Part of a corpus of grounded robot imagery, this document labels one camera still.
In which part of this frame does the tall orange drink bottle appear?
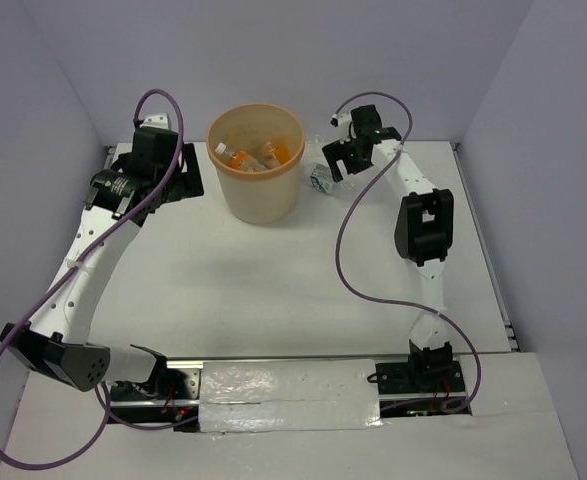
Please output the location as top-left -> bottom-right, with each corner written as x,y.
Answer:
214,142 -> 268,173

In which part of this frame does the clear crushed bottle back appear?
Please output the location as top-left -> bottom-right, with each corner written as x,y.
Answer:
304,136 -> 324,158

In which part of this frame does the small orange juice bottle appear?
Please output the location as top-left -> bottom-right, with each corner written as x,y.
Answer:
261,140 -> 290,169

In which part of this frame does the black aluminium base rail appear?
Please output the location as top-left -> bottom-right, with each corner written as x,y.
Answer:
109,356 -> 471,431

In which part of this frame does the clear bottle green-white label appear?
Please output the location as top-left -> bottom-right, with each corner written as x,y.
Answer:
309,163 -> 358,202

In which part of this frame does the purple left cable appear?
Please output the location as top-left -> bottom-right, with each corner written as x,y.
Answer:
0,88 -> 202,470

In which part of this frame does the beige plastic bin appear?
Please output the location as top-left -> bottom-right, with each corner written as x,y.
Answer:
206,103 -> 306,224

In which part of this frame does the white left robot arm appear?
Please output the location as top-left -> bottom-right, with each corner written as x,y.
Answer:
8,113 -> 204,399

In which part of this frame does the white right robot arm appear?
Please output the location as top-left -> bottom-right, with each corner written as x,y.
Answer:
322,104 -> 454,391

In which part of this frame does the silver foil covered panel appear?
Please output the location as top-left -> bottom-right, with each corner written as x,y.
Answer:
198,359 -> 382,433

